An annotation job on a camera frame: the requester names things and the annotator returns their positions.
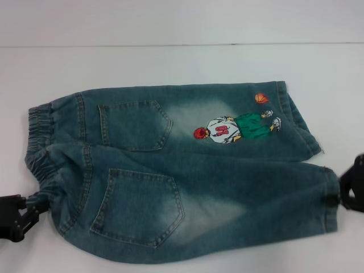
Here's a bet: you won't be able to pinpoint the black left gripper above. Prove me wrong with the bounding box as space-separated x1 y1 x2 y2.
0 194 48 243

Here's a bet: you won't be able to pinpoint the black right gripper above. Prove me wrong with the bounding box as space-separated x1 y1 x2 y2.
338 154 364 213

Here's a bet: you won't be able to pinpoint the blue denim shorts with print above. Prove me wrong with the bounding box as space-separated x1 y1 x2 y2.
24 80 341 249

